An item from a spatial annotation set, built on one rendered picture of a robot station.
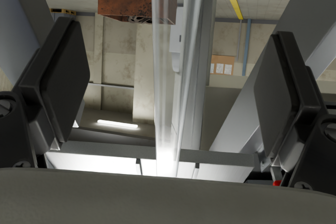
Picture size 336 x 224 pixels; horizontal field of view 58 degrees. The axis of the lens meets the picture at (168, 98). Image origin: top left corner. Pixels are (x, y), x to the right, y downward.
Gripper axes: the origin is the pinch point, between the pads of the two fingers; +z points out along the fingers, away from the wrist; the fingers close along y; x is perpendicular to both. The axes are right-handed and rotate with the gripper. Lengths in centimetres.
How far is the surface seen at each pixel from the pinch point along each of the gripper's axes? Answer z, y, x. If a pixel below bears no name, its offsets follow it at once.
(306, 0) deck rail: 12.7, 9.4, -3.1
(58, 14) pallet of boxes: 835, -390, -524
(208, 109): 37, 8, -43
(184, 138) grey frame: 24.1, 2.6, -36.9
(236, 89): 40, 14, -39
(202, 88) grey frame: 30.0, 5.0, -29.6
